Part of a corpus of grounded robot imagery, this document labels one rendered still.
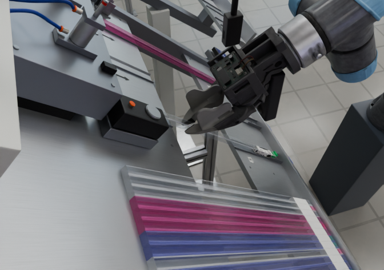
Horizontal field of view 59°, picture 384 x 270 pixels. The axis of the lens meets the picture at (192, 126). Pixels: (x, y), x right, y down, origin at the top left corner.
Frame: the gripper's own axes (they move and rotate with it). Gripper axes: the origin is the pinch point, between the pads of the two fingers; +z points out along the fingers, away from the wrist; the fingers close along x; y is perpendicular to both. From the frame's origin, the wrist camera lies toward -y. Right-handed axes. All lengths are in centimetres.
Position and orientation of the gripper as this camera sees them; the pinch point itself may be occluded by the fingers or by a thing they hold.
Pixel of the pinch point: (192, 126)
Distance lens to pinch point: 60.0
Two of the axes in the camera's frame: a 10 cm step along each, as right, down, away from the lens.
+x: 3.5, 7.4, -5.8
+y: -4.7, -3.9, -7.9
